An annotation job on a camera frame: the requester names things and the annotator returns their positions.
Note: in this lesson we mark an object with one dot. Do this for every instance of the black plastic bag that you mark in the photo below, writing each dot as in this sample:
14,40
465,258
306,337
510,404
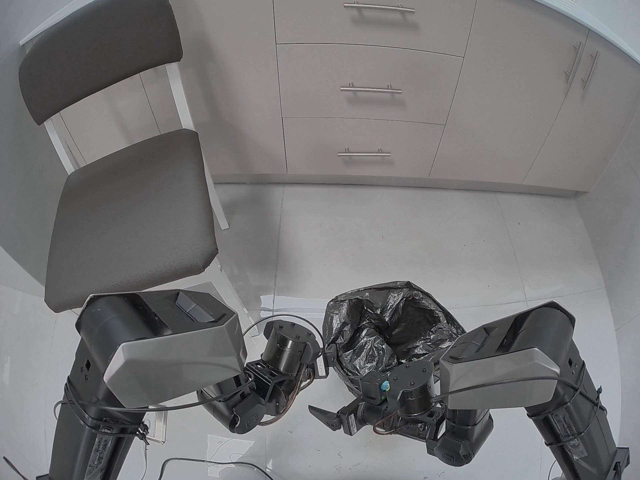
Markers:
360,338

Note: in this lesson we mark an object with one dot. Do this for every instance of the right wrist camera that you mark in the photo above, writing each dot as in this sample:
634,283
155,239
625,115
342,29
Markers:
372,388

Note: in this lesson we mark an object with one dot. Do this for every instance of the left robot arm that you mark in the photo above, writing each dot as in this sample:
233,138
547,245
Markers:
175,348

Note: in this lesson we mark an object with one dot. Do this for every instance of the beige cabinet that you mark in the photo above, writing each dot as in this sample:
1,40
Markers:
375,53

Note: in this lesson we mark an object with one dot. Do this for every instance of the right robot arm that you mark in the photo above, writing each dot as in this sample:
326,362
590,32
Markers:
500,368

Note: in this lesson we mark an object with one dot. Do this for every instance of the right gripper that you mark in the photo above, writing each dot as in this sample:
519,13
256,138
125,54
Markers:
352,420

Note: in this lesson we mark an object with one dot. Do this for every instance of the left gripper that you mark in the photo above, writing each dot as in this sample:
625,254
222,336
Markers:
324,363

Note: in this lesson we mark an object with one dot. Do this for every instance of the grey padded chair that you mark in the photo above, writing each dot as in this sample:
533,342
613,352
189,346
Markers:
130,203

